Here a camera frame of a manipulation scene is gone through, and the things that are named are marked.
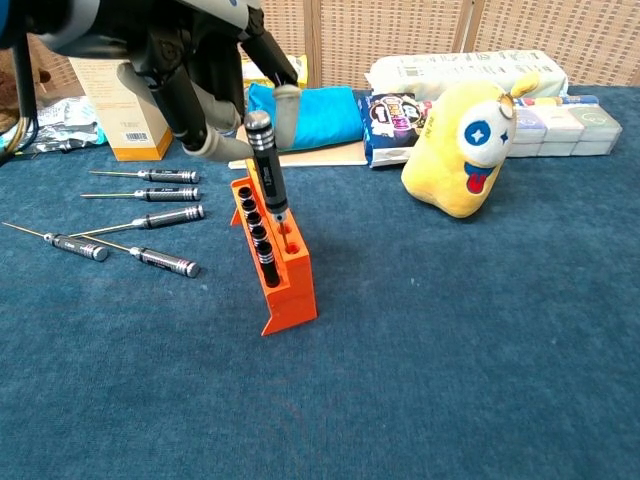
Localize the orange screwdriver holder rack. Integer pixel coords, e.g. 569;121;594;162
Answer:
229;159;319;337

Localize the wicker folding screen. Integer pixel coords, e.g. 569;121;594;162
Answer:
0;0;640;99

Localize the pastel pocket tissue multipack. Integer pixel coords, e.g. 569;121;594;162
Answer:
507;103;624;159

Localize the yellow snack bag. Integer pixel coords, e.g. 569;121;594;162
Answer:
241;53;309;94

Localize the blue felt table cover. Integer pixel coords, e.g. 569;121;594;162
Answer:
0;84;640;480

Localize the beige flat board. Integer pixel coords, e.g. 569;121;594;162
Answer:
228;117;370;171

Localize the black silver precision screwdriver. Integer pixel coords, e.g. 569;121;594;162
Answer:
81;234;202;279
242;111;296;249
1;221;109;263
80;186;202;203
68;204;207;238
88;168;201;185

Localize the silver foil packet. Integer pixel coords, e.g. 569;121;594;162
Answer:
34;95;101;151

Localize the large white tissue package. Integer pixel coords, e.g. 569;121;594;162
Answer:
363;48;570;101

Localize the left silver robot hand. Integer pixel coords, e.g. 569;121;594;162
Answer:
117;19;304;164

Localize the teal wet wipes pack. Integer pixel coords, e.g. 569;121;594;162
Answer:
0;124;109;162

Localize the brown capybara plush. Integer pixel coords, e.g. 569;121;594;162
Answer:
0;47;54;134

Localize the plastic food wrap box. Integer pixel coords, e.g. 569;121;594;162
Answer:
514;94;600;109

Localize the yellow plush toy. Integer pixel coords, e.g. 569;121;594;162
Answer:
400;71;542;220

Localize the tall cream yellow carton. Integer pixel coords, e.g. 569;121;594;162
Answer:
67;55;174;163

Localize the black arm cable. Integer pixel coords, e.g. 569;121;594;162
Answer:
10;34;44;156

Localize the blue folded cloth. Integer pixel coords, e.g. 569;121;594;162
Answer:
245;81;365;155

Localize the dark purple pad pack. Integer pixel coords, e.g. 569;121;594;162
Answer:
357;92;436;170

